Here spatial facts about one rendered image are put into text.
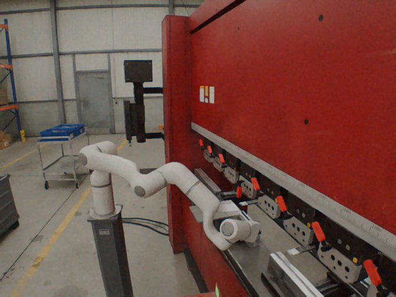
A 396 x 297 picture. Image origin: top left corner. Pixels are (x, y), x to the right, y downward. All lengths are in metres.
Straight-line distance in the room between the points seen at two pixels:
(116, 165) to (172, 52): 1.17
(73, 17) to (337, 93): 8.92
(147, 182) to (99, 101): 7.77
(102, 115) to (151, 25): 3.49
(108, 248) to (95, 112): 7.54
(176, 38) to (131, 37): 6.59
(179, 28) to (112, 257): 1.78
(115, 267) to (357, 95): 1.55
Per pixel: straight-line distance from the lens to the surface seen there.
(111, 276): 1.74
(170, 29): 2.11
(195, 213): 1.44
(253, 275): 1.25
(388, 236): 0.74
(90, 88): 8.85
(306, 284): 1.13
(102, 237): 1.55
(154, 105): 8.49
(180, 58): 2.10
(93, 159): 1.31
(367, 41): 0.74
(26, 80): 9.85
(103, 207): 1.46
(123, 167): 1.23
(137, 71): 2.19
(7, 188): 3.58
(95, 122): 8.92
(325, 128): 0.81
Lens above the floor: 1.74
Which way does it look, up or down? 16 degrees down
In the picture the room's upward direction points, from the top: straight up
